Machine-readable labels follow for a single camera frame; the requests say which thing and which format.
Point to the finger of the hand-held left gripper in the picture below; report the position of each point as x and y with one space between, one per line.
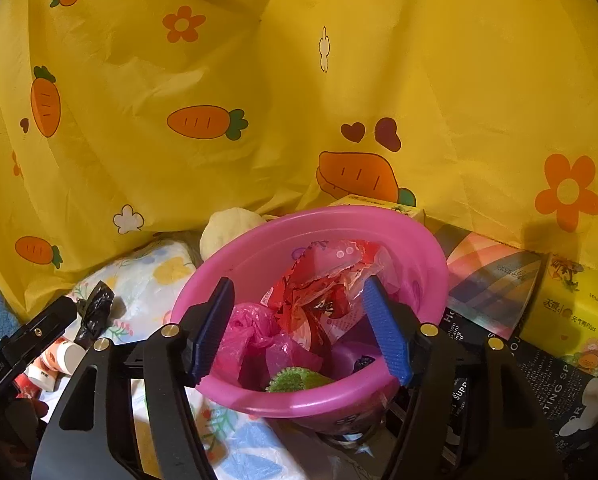
44 327

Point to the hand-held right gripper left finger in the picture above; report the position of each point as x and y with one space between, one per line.
209 330

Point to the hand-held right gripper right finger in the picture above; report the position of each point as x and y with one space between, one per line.
386 330

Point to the small orange white paper cup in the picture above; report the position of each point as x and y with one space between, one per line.
39 375

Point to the pink plastic bag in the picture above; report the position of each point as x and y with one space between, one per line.
249 335

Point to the apple print paper cup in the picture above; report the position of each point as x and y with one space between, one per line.
71 357

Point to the black plastic bag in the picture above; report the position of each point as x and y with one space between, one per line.
95 310

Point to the red plastic wrapper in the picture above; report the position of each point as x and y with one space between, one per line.
324 290

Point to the pink mushroom print bucket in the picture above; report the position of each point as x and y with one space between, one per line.
259 260

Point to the small red gold packet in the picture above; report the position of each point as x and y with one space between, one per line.
29 390

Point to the floral plastic table sheet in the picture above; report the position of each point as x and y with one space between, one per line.
144 280

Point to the beige plush ball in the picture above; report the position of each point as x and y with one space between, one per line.
229 232

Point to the rainbow striped box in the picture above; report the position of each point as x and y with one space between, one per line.
484 280

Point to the pale yellow box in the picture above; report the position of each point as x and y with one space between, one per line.
374 206

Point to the black mouse print cloth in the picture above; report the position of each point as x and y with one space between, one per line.
539 385

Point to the yellow tissue pack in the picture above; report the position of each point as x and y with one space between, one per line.
574 320

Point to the yellow carrot print curtain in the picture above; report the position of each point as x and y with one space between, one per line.
404 60

